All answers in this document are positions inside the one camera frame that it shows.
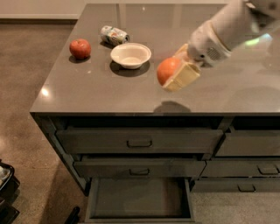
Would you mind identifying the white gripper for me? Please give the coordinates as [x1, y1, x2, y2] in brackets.
[163, 20, 231, 92]

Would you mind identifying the orange fruit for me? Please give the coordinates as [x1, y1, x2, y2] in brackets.
[157, 57, 180, 86]

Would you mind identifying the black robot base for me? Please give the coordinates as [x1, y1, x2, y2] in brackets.
[0, 161, 20, 224]

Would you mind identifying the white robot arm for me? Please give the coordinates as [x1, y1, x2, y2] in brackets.
[162, 0, 280, 92]

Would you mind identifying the grey top right drawer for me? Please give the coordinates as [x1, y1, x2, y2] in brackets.
[216, 128, 280, 157]

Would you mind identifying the grey middle right drawer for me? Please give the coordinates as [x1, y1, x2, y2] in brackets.
[201, 160, 280, 178]

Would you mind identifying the grey bottom right drawer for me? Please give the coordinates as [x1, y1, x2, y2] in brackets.
[192, 178, 280, 193]

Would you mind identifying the grey top left drawer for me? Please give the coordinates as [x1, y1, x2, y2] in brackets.
[56, 128, 223, 153]

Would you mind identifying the grey middle left drawer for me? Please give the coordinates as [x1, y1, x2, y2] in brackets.
[73, 157, 206, 179]

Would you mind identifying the grey open bottom drawer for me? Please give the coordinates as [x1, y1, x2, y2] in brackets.
[85, 178, 195, 224]

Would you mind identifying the white paper bowl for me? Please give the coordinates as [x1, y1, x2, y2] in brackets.
[110, 43, 151, 69]

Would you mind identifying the crushed soda can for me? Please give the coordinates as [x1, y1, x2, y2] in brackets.
[101, 25, 130, 46]

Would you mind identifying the grey counter cabinet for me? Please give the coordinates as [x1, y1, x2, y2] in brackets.
[31, 3, 279, 189]

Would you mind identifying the red apple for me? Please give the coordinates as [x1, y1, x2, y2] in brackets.
[69, 38, 91, 60]

